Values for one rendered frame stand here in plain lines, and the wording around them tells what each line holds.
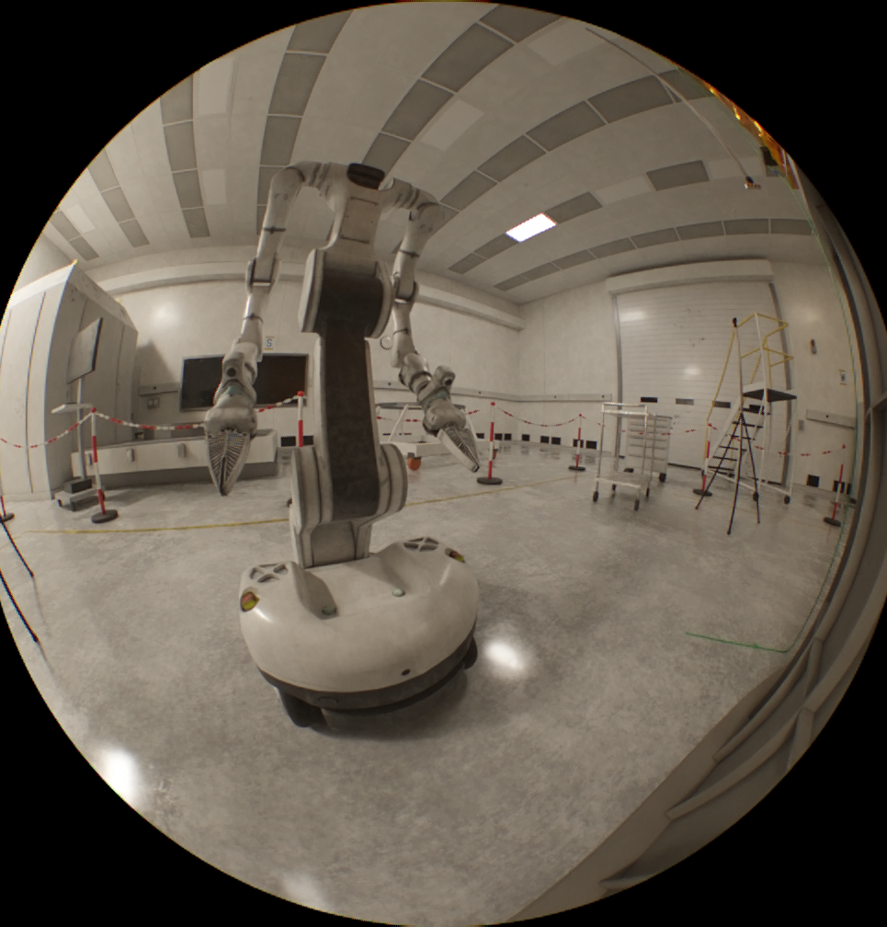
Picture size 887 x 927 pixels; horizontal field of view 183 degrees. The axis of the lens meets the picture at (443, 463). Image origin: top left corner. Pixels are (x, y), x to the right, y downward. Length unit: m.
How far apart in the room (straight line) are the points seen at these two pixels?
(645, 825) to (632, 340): 8.32
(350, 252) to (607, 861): 1.40
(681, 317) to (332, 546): 8.15
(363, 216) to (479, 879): 1.44
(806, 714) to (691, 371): 7.52
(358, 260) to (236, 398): 0.45
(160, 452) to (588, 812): 4.10
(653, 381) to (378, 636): 7.77
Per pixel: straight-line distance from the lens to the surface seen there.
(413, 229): 1.00
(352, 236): 0.80
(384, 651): 0.49
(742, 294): 8.39
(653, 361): 7.98
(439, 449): 4.12
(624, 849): 0.74
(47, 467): 4.90
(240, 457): 0.46
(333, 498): 0.51
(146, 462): 3.97
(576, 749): 0.79
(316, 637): 0.50
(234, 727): 0.86
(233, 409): 0.53
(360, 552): 0.92
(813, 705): 0.52
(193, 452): 3.68
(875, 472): 0.63
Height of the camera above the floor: 0.68
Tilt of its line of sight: 9 degrees down
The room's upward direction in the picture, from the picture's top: 1 degrees clockwise
